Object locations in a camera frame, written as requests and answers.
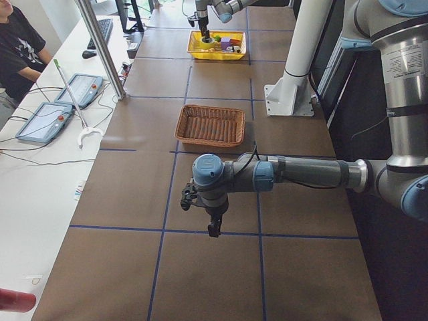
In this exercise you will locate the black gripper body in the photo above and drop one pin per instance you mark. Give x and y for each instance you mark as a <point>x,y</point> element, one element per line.
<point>214,212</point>
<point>202,21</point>

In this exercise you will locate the yellow-green packing tape roll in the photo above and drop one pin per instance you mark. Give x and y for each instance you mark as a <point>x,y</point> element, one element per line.
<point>207,43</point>

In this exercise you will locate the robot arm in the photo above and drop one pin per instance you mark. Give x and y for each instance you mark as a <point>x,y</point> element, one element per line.
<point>223,9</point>
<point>398,29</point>

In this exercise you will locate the yellow woven plastic basket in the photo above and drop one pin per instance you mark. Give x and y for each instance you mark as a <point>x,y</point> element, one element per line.
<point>238,38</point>

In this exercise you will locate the brown wicker basket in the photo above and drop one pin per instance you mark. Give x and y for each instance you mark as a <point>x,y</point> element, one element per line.
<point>210,126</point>

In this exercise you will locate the purple foam block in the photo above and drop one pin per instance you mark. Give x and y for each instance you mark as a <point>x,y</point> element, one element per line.
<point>225,44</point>

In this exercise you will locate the toy panda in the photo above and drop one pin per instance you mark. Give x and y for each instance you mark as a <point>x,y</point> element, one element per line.
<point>233,49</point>

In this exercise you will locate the black monitor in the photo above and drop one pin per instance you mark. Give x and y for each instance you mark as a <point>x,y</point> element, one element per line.
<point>129,15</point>

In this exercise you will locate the black keyboard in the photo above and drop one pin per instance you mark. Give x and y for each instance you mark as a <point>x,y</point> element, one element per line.
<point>105,26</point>

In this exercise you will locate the white mounting column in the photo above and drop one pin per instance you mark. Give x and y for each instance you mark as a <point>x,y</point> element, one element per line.
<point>291,94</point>

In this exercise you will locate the black computer mouse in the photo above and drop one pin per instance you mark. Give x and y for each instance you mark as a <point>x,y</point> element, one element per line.
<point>86,54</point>

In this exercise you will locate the teach pendant far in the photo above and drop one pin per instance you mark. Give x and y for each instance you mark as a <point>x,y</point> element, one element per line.
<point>85,88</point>

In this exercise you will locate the teach pendant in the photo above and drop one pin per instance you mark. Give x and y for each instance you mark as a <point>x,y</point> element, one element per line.
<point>85,88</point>
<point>46,122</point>

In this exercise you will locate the grabber reach stick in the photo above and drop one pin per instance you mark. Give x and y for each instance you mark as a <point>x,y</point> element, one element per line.
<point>86,130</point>

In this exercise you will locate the person in black shirt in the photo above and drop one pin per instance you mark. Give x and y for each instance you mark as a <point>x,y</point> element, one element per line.
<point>23,52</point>

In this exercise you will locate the teach pendant near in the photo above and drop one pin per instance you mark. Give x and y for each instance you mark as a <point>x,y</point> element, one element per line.
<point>46,122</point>

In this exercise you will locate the red cylinder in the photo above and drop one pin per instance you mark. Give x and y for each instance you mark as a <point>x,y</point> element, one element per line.
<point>14,301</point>

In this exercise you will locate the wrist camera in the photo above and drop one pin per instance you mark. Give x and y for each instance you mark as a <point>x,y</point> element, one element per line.
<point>189,196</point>
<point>192,19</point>

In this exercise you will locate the aluminium frame post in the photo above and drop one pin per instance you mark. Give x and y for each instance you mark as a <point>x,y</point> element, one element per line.
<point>91,23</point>

